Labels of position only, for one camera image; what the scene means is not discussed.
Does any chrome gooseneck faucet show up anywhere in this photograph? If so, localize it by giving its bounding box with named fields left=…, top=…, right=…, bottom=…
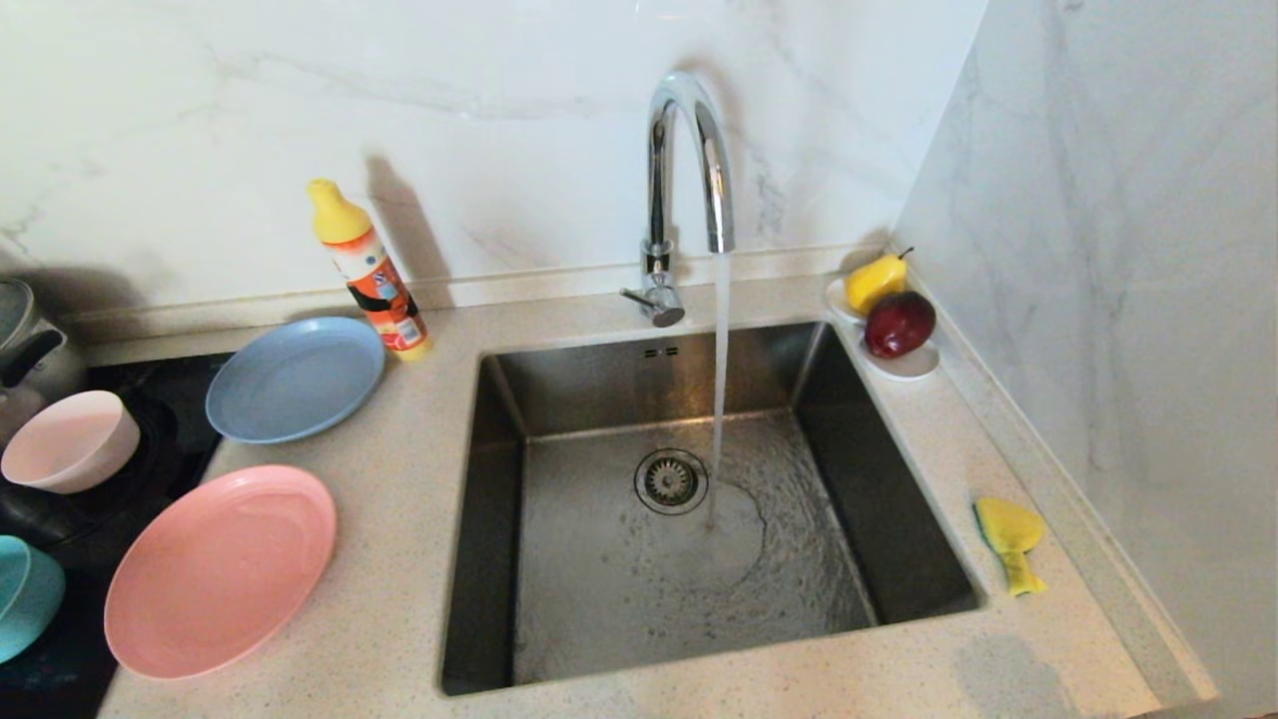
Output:
left=619, top=70, right=737, bottom=329

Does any orange dish soap bottle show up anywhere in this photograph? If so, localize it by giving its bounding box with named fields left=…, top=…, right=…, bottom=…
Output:
left=307, top=179, right=434, bottom=362

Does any blue grey plate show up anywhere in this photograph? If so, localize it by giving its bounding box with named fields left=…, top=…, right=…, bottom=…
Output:
left=206, top=317, right=387, bottom=444

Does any yellow green sponge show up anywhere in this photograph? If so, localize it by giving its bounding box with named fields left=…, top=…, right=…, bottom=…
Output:
left=973, top=496, right=1049, bottom=598

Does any pink plate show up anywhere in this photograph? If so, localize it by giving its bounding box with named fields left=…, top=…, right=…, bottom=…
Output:
left=104, top=464, right=338, bottom=682

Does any pale pink bowl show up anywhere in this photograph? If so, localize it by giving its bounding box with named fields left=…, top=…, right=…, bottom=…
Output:
left=0, top=389, right=142, bottom=495

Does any teal bowl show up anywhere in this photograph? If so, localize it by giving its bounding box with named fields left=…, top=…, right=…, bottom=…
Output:
left=0, top=536, right=67, bottom=665

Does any stainless steel sink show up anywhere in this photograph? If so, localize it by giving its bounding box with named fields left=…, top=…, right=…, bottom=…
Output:
left=439, top=320, right=984, bottom=698

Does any round metal drain strainer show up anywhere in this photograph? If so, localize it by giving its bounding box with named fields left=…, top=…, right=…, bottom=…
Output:
left=635, top=447, right=710, bottom=515

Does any yellow pear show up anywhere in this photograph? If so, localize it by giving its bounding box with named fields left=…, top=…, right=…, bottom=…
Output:
left=846, top=248, right=916, bottom=316

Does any dark red apple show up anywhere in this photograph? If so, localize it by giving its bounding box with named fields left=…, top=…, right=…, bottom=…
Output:
left=864, top=291, right=939, bottom=360

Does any small white dish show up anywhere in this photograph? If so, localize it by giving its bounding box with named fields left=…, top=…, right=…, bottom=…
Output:
left=825, top=278, right=942, bottom=382

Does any black induction cooktop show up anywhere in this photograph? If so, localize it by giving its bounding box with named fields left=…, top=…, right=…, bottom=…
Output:
left=0, top=352, right=236, bottom=719

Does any metal pot black handle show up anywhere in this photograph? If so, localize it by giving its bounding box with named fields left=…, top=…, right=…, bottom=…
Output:
left=0, top=277, right=86, bottom=440

